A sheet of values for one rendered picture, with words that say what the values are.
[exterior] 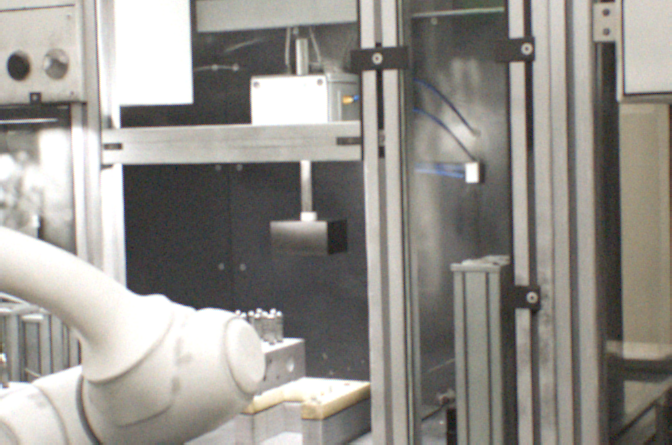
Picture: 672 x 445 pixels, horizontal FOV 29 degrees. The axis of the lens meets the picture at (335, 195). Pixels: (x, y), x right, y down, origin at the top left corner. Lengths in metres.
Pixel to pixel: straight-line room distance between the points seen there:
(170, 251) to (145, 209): 0.08
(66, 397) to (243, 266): 0.86
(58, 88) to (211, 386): 0.64
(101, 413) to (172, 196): 0.95
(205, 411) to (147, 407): 0.05
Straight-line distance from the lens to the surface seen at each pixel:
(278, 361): 1.57
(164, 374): 1.14
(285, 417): 1.76
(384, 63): 1.44
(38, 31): 1.70
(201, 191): 2.08
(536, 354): 1.41
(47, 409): 1.23
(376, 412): 1.49
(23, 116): 1.66
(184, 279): 2.11
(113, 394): 1.17
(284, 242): 1.72
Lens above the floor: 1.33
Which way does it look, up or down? 3 degrees down
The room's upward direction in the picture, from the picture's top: 2 degrees counter-clockwise
